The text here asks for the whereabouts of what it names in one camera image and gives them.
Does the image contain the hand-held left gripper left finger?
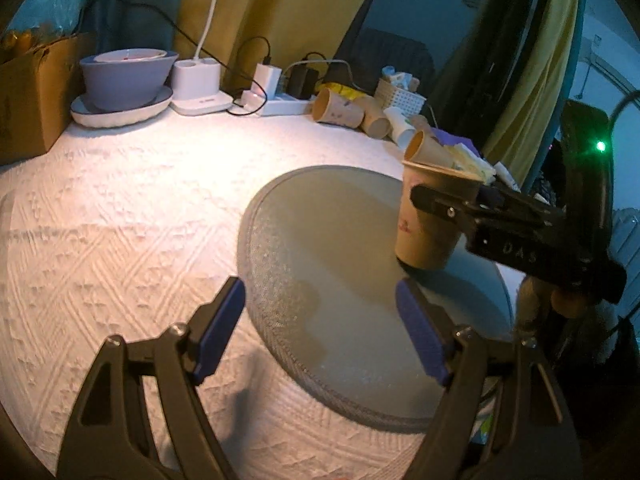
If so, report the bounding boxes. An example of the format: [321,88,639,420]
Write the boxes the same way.
[55,276,247,480]

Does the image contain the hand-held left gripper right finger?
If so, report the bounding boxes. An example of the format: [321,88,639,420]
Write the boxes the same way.
[395,277,583,480]

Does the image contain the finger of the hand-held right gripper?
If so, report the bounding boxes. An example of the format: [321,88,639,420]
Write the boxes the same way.
[477,182,563,211]
[410,183,482,233]

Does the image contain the brown paper cup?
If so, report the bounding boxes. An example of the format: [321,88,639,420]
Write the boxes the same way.
[394,159,493,272]
[311,87,367,129]
[361,96,394,140]
[403,130,455,169]

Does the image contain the white paper cup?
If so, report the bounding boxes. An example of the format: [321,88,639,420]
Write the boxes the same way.
[382,106,419,150]

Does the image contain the person's right hand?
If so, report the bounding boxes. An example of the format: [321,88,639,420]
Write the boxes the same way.
[515,274,593,333]

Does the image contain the white tube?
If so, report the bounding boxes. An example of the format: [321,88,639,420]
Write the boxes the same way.
[494,162,522,192]

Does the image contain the white packets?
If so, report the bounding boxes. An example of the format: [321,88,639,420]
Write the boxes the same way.
[449,142,497,184]

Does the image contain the purple cloth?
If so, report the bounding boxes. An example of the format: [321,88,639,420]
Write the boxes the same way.
[431,127,482,157]

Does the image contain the white woven basket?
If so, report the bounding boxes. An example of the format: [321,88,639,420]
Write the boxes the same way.
[374,77,427,116]

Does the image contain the round grey mat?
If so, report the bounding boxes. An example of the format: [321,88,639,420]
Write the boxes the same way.
[236,164,517,435]

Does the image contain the yellow hanging cloth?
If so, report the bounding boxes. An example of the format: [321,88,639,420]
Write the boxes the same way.
[481,0,587,188]

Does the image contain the yellow packet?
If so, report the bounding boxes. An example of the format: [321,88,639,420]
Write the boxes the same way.
[324,82,365,102]

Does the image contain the black charger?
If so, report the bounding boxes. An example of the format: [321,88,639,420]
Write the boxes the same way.
[288,66,320,102]

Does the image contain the white power strip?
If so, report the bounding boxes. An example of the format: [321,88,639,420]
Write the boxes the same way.
[241,90,317,117]

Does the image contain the white charger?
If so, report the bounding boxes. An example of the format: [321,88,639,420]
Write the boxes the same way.
[253,62,284,97]

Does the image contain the white lamp base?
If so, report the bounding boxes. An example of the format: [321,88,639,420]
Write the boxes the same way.
[169,0,235,117]

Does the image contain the white plate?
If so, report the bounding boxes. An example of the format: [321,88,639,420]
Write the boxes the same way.
[70,85,174,128]

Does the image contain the grey bowl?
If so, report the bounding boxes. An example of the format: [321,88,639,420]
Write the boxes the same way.
[80,49,180,112]

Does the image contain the white bowl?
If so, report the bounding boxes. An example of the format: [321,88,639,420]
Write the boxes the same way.
[94,48,167,64]

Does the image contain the cardboard box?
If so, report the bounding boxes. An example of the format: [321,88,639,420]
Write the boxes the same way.
[0,32,93,167]

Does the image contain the clear plastic bag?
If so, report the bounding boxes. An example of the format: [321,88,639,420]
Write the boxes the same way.
[7,0,93,43]

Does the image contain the black cable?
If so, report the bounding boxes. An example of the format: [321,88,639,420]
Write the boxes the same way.
[89,0,251,116]

